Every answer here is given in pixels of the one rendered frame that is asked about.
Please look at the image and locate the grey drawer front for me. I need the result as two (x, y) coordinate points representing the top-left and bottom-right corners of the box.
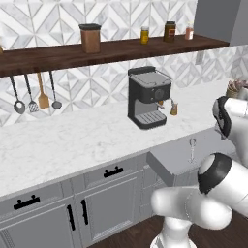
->
(0, 181), (66, 225)
(82, 157), (145, 192)

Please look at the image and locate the open grey drawer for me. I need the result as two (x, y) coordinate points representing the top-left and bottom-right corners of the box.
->
(146, 127), (238, 188)

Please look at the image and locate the black espresso machine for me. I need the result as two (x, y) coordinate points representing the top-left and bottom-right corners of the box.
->
(127, 65), (173, 131)

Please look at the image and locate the small amber glass cup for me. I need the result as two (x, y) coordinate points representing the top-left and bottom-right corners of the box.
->
(170, 99), (179, 117)

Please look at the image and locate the grey cupboard door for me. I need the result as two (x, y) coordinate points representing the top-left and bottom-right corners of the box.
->
(139, 164), (170, 221)
(0, 201), (76, 248)
(74, 171), (145, 247)

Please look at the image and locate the hanging metal spoon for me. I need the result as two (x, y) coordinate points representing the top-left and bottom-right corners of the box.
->
(47, 71), (63, 110)

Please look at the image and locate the hanging wooden spatula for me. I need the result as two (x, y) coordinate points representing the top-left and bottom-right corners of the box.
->
(35, 72), (51, 110)

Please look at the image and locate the yellow spice jar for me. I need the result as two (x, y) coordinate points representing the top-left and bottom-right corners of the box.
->
(139, 25), (150, 46)

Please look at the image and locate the brown canister with black lid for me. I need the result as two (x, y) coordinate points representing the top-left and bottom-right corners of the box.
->
(78, 22), (103, 55)

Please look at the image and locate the hanging metal slotted spatula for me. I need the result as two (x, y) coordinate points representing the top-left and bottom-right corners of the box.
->
(23, 74), (40, 113)

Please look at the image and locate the dark brown jar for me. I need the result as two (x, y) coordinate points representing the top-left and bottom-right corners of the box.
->
(163, 20), (177, 44)

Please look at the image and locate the hanging metal ladle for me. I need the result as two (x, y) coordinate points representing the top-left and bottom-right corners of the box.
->
(9, 76), (26, 115)

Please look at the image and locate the pot with kitchen tools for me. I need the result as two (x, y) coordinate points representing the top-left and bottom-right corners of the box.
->
(225, 78), (248, 100)

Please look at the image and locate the black drawer handle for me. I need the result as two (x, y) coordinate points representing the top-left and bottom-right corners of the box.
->
(13, 194), (42, 211)
(103, 165), (125, 179)

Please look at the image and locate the dark wooden wall shelf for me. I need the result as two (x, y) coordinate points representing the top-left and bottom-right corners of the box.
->
(0, 34), (231, 78)

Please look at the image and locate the black cupboard door handle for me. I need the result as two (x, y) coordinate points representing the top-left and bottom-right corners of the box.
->
(66, 203), (77, 232)
(79, 199), (90, 226)

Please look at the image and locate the white wall socket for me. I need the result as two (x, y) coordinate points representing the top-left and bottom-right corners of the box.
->
(195, 50), (205, 66)

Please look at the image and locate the grey wall cupboard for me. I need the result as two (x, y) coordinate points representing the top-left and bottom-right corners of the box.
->
(193, 0), (248, 47)

